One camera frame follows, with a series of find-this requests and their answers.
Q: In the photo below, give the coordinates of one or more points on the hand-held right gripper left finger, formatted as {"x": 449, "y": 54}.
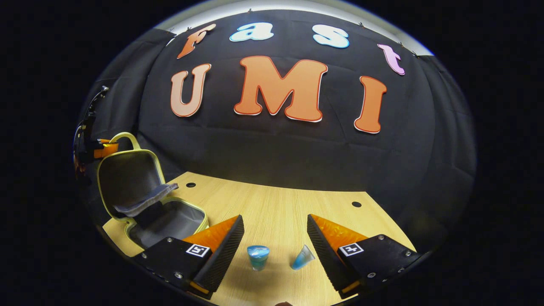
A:
{"x": 223, "y": 255}

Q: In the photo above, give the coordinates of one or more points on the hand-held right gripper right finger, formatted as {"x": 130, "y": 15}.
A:
{"x": 325, "y": 255}

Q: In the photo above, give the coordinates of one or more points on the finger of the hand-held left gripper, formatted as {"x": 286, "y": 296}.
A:
{"x": 106, "y": 149}

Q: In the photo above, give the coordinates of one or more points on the small pale blue tube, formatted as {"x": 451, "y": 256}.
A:
{"x": 302, "y": 258}

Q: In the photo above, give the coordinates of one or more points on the pale yellow small suitcase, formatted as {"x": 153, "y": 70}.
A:
{"x": 127, "y": 174}

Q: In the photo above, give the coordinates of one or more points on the blue capped clear bottle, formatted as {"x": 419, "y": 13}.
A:
{"x": 258, "y": 257}

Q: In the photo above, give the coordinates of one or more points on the black backdrop cloth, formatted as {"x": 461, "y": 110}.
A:
{"x": 276, "y": 148}

